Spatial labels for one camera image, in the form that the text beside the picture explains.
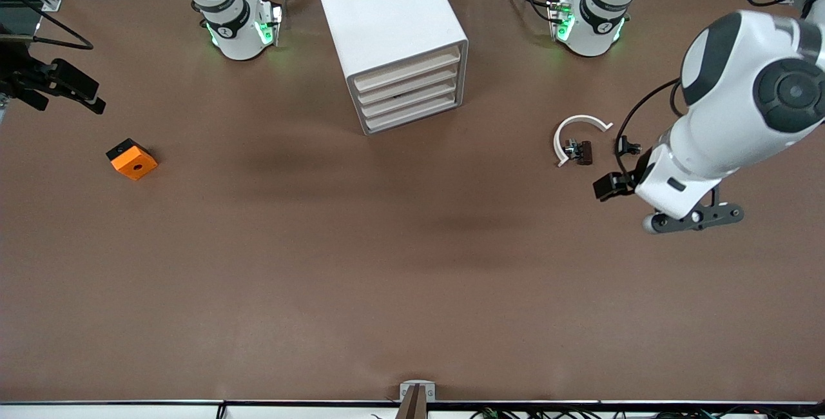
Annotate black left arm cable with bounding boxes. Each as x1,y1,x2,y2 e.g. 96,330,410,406
612,79,684,178

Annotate white half-ring pipe clamp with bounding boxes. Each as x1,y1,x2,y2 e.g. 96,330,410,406
553,114,614,168

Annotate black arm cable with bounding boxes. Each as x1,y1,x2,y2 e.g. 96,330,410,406
0,0,94,51
612,79,684,178

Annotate white table edge rail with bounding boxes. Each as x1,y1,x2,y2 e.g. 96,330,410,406
0,400,825,419

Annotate brown camera post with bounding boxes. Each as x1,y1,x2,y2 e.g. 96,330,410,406
396,384,427,419

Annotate black cable connector block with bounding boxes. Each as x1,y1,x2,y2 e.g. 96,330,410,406
593,172,636,202

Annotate white drawer cabinet housing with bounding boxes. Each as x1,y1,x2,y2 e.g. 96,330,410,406
311,0,469,136

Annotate orange black block with hole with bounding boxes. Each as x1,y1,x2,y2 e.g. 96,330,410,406
106,138,159,181

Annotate grey metal bracket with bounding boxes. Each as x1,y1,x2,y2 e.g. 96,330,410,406
400,380,436,402

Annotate brown table mat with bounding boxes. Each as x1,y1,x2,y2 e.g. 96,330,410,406
0,0,825,404

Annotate white plastic drawer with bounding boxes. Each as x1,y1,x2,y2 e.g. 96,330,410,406
356,61,462,107
360,76,463,121
353,45,462,93
364,92,465,135

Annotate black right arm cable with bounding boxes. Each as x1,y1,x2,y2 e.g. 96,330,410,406
0,0,94,51

